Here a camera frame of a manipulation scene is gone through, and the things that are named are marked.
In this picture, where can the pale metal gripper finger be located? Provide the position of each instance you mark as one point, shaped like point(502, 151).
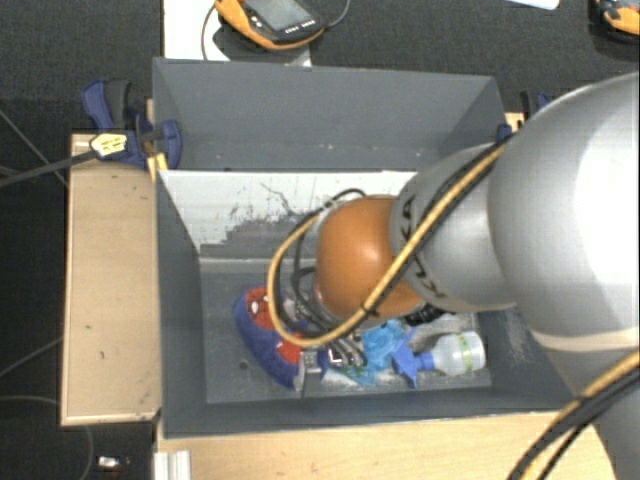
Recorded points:
point(311, 368)

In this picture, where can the red and blue plush slipper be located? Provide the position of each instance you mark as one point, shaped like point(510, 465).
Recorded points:
point(260, 348)

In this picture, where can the clear spray bottle blue nozzle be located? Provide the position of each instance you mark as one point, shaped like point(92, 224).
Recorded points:
point(452, 355)

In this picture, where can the black cylinder on white bracket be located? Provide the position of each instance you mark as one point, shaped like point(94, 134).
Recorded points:
point(424, 316)

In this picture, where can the grey metal bin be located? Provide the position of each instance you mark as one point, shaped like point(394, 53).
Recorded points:
point(310, 118)

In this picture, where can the pale wood flat board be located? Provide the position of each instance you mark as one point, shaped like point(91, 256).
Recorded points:
point(112, 278)

